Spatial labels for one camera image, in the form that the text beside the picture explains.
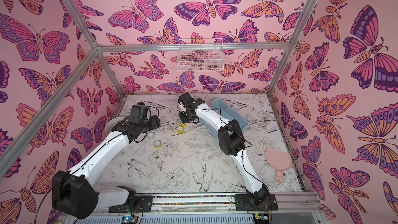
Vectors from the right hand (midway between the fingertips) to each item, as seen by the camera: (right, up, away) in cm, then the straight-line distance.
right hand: (180, 120), depth 96 cm
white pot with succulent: (-40, -1, -4) cm, 41 cm away
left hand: (-11, +1, -12) cm, 16 cm away
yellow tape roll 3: (+1, -5, +6) cm, 8 cm away
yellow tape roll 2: (-13, -15, -2) cm, 20 cm away
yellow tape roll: (-1, -7, +4) cm, 8 cm away
